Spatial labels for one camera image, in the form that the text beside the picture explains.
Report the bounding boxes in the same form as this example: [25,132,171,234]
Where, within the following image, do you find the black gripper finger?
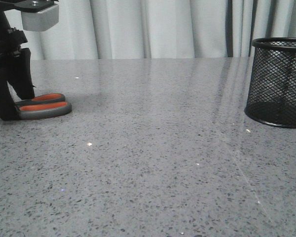
[7,48,35,99]
[0,69,17,120]

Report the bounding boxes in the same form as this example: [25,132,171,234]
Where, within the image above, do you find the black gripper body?
[0,11,28,72]

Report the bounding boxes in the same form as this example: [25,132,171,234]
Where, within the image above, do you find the grey orange handled scissors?
[15,93,72,119]

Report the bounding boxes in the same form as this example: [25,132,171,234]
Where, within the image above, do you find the black mesh pen bucket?
[244,38,296,128]

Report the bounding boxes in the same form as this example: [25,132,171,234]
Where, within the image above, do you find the grey curtain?
[4,0,296,60]

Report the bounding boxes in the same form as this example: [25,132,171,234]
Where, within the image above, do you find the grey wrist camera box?
[21,4,59,32]

